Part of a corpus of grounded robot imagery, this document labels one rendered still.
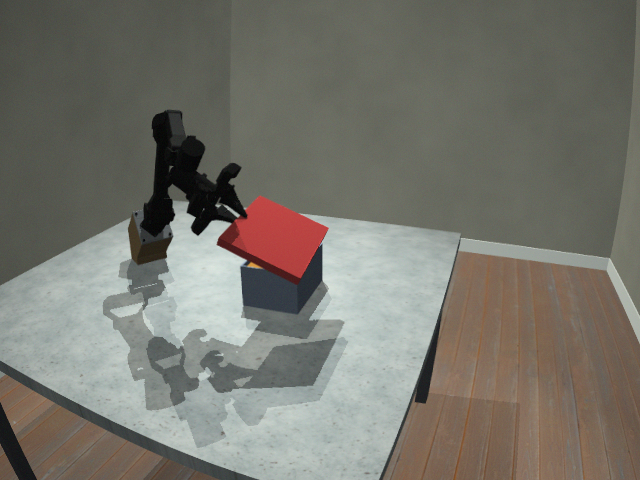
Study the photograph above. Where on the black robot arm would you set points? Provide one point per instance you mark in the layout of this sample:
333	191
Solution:
186	156

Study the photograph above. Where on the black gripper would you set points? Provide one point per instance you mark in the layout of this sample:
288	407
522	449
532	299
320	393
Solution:
224	189

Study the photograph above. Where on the red square lid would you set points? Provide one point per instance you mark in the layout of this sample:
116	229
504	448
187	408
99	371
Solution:
274	238

